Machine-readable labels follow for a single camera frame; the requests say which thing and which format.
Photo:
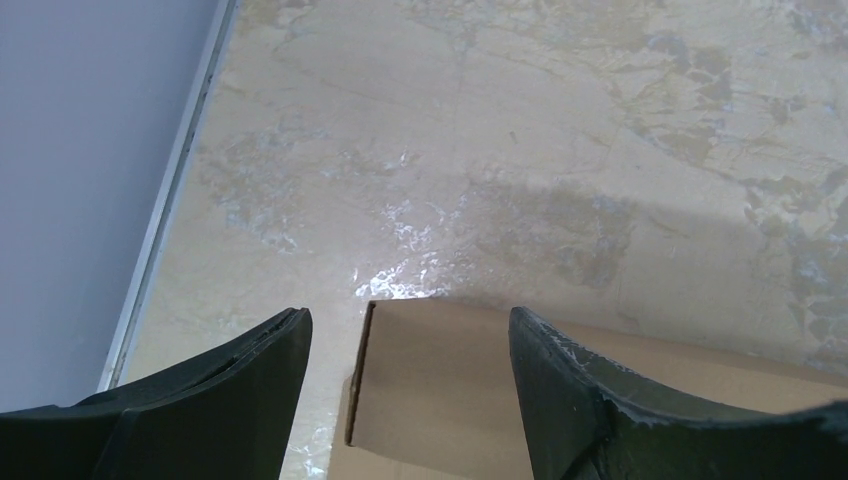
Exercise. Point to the brown cardboard box sheet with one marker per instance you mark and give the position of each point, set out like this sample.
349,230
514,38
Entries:
433,395

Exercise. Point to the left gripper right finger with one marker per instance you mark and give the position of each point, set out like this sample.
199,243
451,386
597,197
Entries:
586,416

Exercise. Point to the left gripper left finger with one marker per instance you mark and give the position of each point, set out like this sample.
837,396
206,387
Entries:
226,413

